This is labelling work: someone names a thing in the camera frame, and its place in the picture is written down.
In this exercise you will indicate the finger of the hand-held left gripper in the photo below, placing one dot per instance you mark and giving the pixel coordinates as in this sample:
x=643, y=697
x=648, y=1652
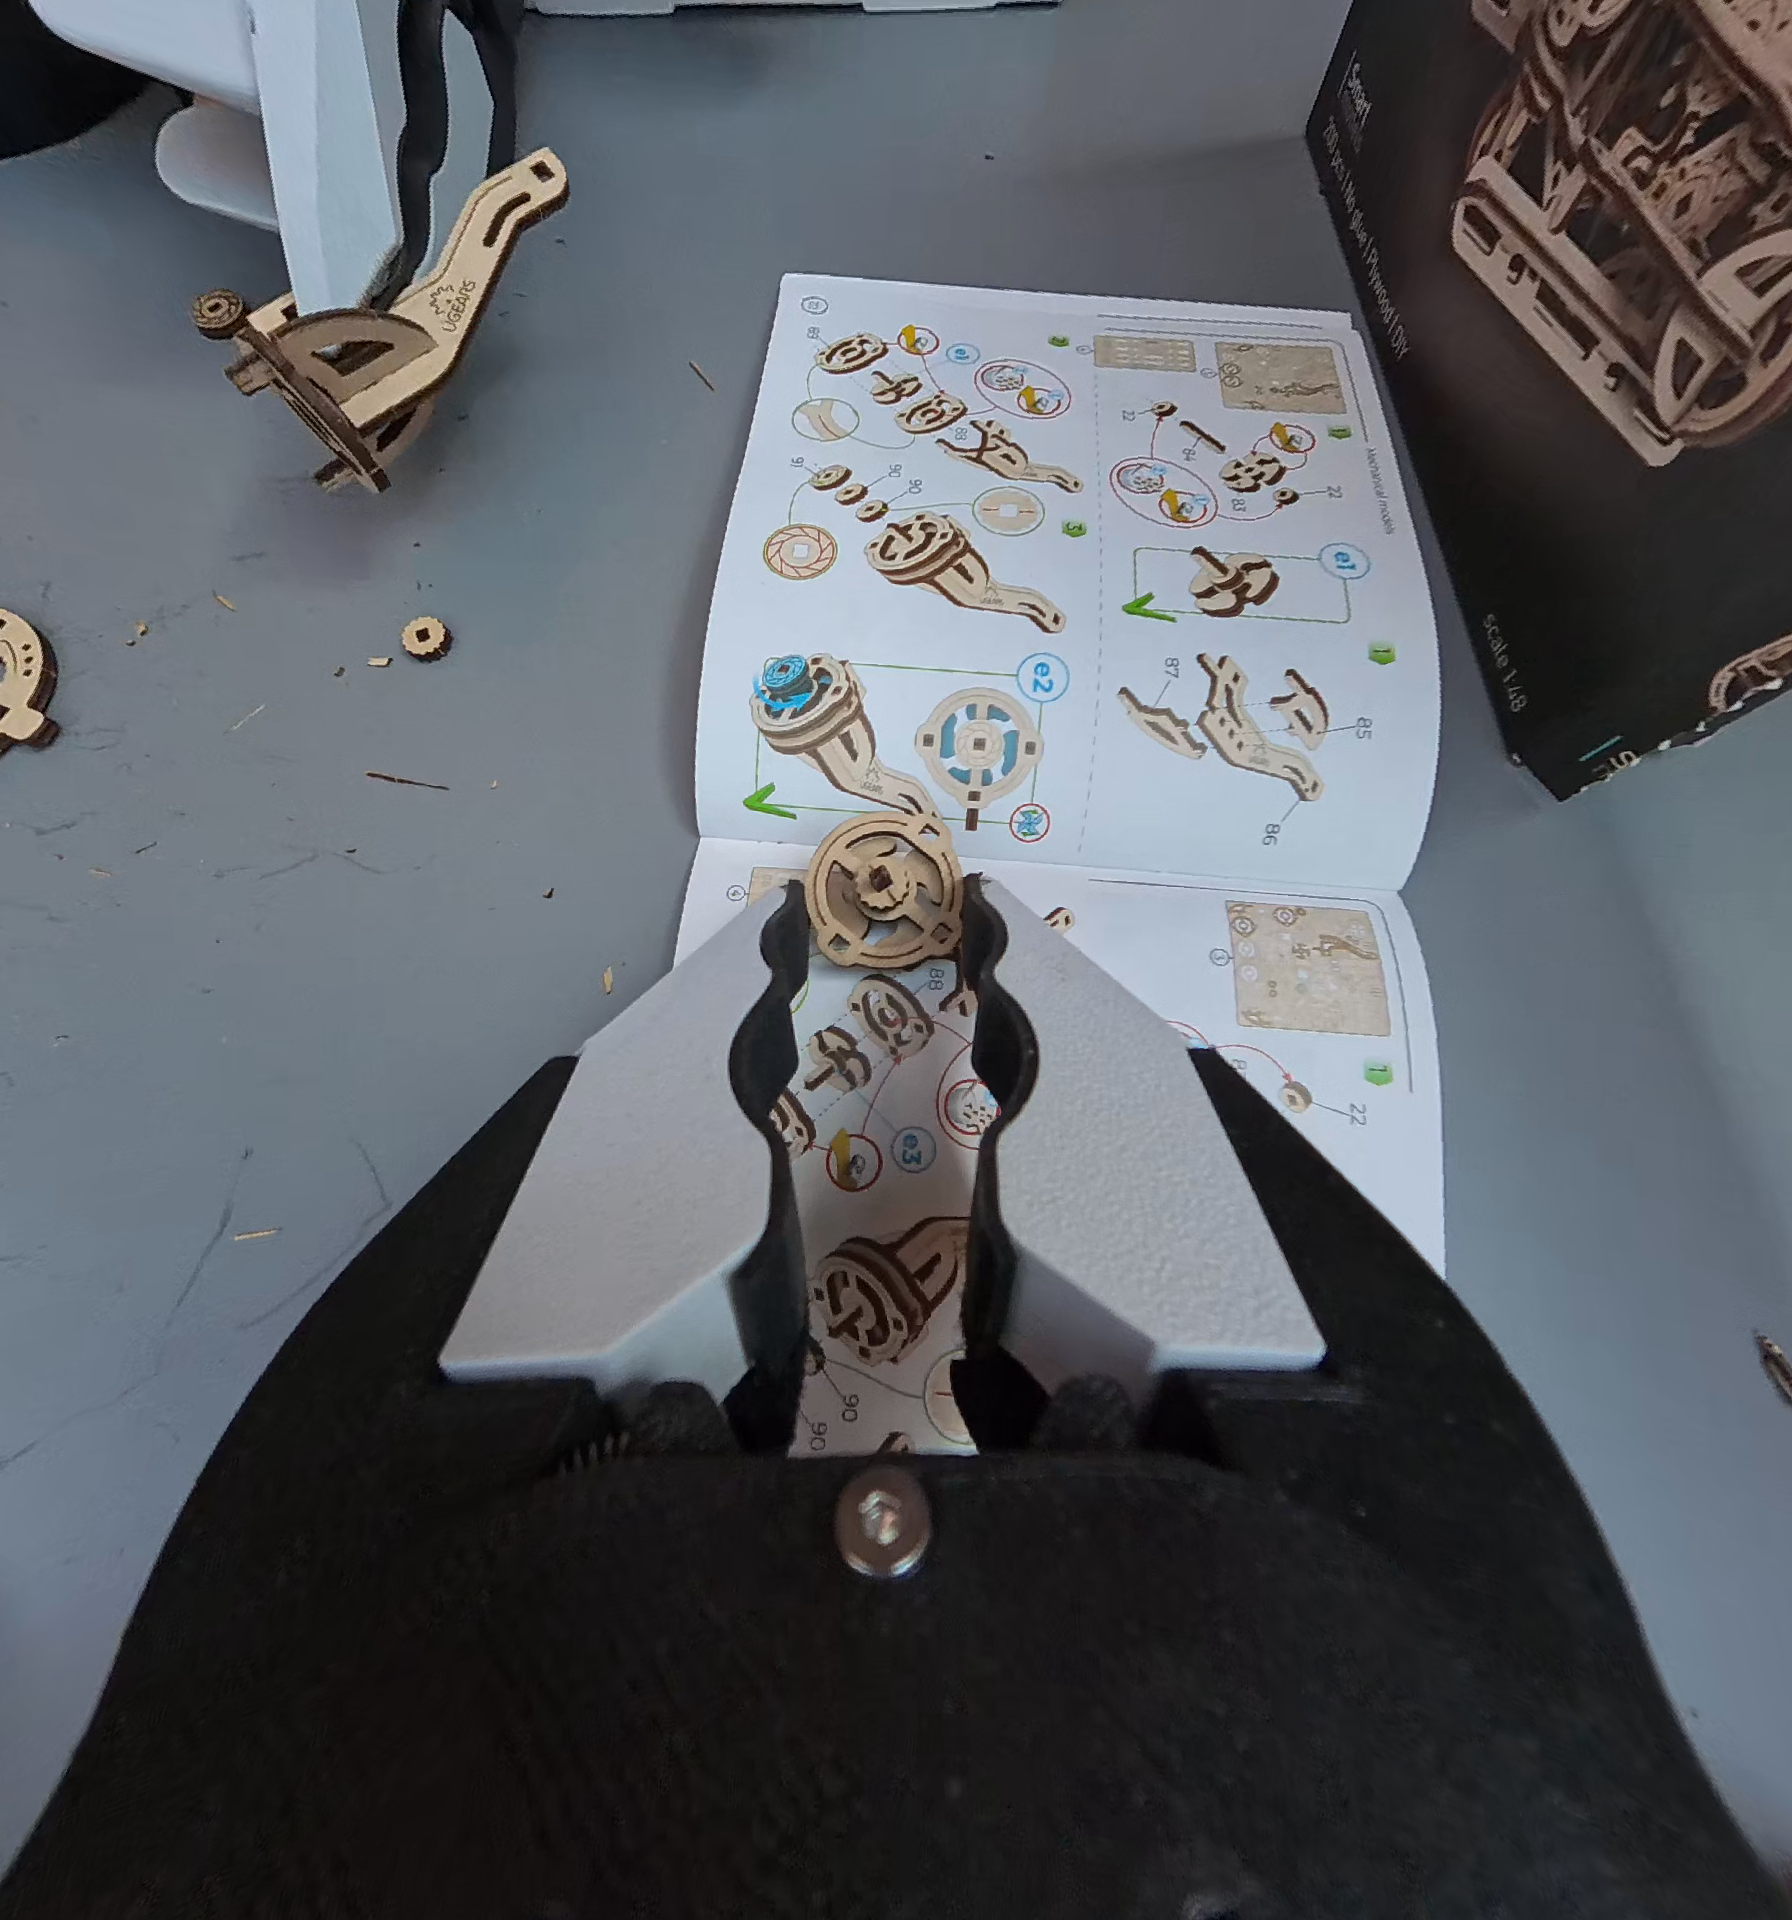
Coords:
x=327, y=137
x=497, y=86

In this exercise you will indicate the black model kit box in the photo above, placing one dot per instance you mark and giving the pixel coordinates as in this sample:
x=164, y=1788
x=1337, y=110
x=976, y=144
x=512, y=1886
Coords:
x=1435, y=451

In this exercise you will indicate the round wooden wheel part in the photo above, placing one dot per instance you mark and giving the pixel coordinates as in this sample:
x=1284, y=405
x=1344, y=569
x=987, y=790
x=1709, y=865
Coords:
x=885, y=895

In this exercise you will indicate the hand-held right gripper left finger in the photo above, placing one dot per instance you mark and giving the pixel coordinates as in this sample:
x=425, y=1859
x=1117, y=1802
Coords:
x=610, y=1167

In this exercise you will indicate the illustrated instruction booklet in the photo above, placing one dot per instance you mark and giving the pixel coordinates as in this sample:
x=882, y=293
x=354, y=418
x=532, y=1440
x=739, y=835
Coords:
x=1076, y=721

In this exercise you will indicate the small wooden gear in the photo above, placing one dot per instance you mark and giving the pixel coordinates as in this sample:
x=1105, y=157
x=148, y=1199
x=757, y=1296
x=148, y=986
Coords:
x=417, y=628

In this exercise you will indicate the wooden arm assembly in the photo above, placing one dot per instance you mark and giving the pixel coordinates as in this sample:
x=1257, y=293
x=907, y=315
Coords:
x=481, y=241

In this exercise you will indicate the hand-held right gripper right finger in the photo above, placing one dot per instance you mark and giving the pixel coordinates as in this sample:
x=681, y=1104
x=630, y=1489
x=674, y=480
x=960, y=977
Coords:
x=1135, y=1185

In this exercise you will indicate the small dark wooden piece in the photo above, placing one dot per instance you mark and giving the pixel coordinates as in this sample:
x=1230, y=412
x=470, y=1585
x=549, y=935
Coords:
x=1789, y=1372

